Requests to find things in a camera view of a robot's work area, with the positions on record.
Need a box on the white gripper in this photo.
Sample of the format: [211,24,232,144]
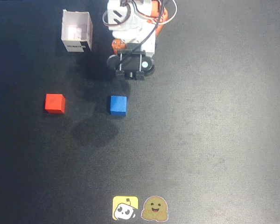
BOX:
[111,22,157,58]

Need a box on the red cube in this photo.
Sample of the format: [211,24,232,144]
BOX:
[44,93,66,114]

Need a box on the blue cube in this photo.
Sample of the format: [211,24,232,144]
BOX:
[109,95,127,117]

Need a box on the open white cardboard box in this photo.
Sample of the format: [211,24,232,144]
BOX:
[61,9,94,53]

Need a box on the yellow robot sticker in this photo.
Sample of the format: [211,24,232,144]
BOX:
[112,196,139,220]

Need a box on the hugging face emoji sticker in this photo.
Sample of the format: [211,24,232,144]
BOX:
[140,195,169,221]

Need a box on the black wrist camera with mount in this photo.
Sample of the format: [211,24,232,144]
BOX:
[106,43,155,82]

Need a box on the black camera cable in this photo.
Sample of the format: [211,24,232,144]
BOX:
[119,0,168,64]

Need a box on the white servo wire bundle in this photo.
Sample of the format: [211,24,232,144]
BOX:
[157,0,178,25]

